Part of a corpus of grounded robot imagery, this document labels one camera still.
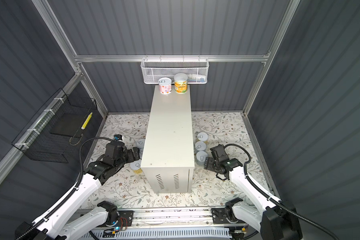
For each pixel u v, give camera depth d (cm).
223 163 63
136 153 73
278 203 42
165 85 79
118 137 69
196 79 88
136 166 86
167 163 56
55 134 72
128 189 83
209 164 76
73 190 46
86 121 79
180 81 79
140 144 96
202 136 99
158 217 75
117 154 61
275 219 39
